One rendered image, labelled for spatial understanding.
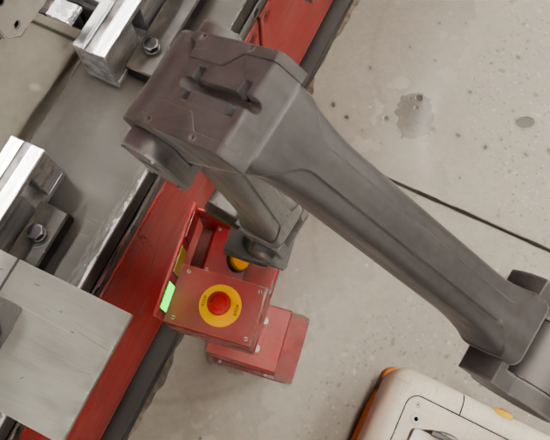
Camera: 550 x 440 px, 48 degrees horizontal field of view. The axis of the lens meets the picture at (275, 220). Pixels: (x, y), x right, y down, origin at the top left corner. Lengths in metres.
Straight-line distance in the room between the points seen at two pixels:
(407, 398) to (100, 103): 0.97
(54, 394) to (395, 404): 0.91
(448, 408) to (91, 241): 0.94
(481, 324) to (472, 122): 1.63
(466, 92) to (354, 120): 0.38
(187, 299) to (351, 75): 1.25
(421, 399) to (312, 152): 1.22
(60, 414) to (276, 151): 0.56
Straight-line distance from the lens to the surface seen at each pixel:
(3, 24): 0.81
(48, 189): 1.05
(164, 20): 1.14
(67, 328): 0.87
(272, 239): 0.74
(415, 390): 1.56
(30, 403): 0.87
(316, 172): 0.40
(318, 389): 1.82
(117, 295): 1.18
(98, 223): 1.03
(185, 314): 1.06
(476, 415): 1.60
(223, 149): 0.36
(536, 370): 0.58
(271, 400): 1.81
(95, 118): 1.10
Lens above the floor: 1.81
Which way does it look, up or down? 72 degrees down
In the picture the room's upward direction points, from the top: 4 degrees counter-clockwise
